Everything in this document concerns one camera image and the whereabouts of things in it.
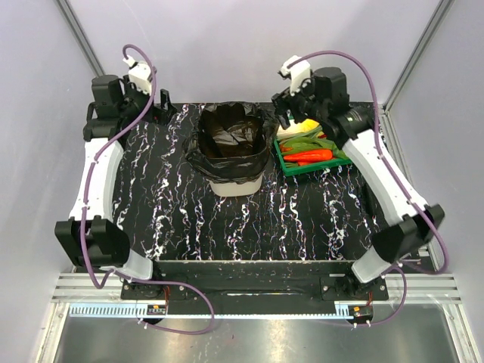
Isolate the green leafy vegetable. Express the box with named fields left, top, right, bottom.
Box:
left=278, top=132, right=349, bottom=160

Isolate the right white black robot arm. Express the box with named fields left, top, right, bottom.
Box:
left=271, top=61, right=445, bottom=299

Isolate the aluminium frame rail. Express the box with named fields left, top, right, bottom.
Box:
left=42, top=265, right=481, bottom=362

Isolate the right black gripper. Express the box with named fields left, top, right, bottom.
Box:
left=271, top=72, right=327, bottom=131

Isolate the purple cable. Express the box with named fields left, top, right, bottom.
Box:
left=79, top=44, right=216, bottom=336
left=285, top=50, right=450, bottom=328

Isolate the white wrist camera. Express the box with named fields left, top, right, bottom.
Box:
left=278, top=55, right=311, bottom=96
left=123, top=55, right=153, bottom=96

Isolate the black trash bag roll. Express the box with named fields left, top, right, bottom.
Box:
left=182, top=101, right=279, bottom=184

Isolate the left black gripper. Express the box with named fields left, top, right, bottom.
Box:
left=119, top=75, right=178, bottom=126

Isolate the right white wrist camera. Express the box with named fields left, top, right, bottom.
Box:
left=278, top=55, right=311, bottom=96

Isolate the beige plastic trash bin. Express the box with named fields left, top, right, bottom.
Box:
left=209, top=175, right=263, bottom=197

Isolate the green plastic basket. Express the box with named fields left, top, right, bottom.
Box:
left=274, top=126, right=352, bottom=176

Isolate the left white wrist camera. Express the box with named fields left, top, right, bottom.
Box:
left=123, top=55, right=153, bottom=96

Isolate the large orange carrot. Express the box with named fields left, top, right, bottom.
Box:
left=283, top=149, right=333, bottom=163

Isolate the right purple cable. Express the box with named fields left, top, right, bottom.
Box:
left=285, top=50, right=450, bottom=328

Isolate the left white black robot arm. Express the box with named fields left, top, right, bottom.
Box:
left=54, top=74, right=176, bottom=299

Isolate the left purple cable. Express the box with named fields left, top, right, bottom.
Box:
left=79, top=44, right=216, bottom=336

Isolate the yellow white napa cabbage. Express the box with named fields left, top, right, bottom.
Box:
left=276, top=119, right=319, bottom=139

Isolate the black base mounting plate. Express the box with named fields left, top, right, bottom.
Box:
left=120, top=261, right=389, bottom=318

